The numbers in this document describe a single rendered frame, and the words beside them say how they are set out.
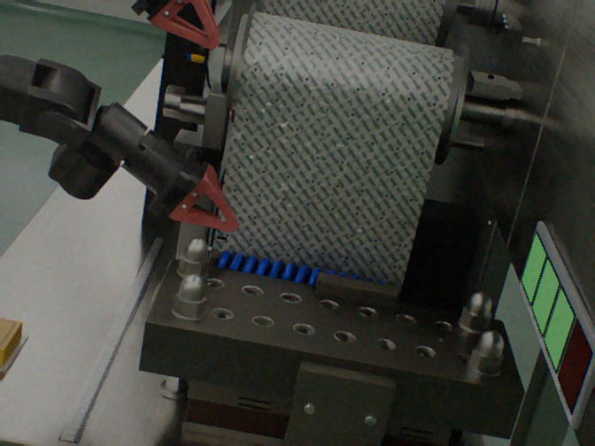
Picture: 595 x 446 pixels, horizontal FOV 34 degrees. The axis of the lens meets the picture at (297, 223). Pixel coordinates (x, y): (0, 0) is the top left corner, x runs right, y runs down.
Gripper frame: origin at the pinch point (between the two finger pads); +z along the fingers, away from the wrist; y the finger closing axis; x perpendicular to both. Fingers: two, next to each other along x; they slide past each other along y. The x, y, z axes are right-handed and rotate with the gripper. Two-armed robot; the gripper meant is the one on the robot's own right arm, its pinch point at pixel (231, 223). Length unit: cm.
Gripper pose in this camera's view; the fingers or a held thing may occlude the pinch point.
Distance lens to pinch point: 118.1
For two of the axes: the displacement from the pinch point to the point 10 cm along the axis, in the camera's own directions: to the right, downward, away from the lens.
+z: 7.6, 6.2, 2.1
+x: 6.5, -6.9, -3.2
